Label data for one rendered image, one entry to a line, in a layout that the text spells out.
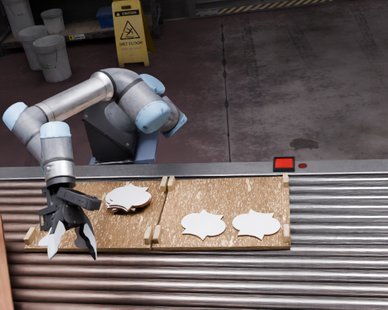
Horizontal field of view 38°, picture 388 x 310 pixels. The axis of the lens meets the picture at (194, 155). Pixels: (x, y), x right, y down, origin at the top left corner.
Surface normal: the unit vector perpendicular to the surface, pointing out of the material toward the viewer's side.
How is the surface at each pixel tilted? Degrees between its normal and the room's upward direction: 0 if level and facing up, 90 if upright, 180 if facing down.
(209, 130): 0
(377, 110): 0
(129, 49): 78
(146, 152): 0
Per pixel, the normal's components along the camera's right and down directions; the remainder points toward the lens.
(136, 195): -0.13, -0.84
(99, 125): 0.63, -0.64
